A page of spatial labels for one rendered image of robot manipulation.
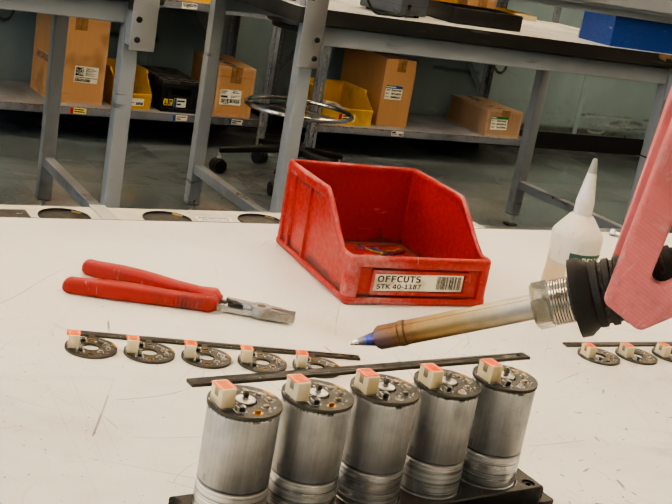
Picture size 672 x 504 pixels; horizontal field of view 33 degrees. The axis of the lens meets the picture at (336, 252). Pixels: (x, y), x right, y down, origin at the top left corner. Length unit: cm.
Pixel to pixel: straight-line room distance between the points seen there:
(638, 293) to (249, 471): 13
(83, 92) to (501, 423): 410
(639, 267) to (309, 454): 13
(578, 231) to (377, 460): 36
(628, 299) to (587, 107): 595
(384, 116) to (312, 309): 441
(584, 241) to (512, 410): 32
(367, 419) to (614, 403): 24
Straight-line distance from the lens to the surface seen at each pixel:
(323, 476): 39
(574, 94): 621
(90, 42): 445
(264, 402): 37
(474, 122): 541
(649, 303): 34
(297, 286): 69
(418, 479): 42
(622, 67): 356
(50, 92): 335
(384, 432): 40
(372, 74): 508
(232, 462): 37
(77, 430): 48
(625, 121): 649
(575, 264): 35
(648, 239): 33
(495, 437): 43
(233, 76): 463
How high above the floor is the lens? 97
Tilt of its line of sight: 16 degrees down
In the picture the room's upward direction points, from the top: 10 degrees clockwise
